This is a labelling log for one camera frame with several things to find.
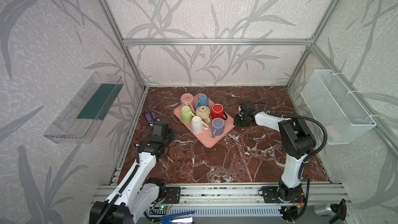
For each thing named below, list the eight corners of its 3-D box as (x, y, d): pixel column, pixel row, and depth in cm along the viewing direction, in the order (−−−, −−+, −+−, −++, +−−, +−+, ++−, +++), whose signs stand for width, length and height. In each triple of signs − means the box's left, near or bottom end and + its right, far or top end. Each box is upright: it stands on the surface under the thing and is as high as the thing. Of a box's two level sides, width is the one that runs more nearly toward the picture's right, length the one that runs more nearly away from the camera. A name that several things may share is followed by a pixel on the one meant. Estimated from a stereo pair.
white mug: (189, 129, 98) (187, 122, 91) (196, 122, 102) (195, 114, 95) (201, 138, 95) (200, 130, 87) (208, 129, 98) (207, 122, 91)
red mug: (211, 119, 103) (211, 112, 97) (211, 110, 108) (211, 103, 102) (225, 119, 103) (226, 112, 97) (224, 110, 108) (225, 103, 102)
